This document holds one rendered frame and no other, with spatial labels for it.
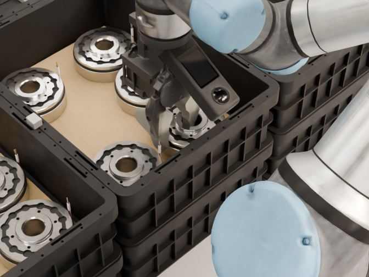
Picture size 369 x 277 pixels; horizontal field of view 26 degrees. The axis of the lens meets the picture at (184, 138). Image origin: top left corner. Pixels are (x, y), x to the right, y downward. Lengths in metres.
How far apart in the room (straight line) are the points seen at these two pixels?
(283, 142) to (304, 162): 0.49
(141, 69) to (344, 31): 0.28
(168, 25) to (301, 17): 0.16
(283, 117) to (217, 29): 0.37
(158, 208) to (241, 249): 0.36
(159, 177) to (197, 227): 0.21
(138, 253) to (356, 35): 0.41
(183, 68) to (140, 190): 0.17
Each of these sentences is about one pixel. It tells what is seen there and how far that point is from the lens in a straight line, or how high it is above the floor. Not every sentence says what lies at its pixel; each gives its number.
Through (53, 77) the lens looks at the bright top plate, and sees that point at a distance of 1.26.
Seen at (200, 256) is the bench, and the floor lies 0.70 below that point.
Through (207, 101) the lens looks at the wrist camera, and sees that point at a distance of 1.03.
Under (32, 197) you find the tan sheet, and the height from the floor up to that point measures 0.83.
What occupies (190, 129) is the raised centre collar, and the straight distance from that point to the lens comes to 1.16.
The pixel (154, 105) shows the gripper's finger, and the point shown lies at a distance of 1.07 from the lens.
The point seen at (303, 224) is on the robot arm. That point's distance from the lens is 0.71.
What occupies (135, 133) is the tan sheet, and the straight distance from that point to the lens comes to 1.20.
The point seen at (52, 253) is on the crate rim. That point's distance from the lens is 0.96.
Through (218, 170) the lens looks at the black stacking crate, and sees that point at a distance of 1.15.
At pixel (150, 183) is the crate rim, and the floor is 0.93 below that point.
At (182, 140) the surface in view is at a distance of 1.15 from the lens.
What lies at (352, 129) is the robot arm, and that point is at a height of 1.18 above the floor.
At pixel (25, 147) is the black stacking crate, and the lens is 1.13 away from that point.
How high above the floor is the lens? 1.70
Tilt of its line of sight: 47 degrees down
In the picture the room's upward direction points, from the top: straight up
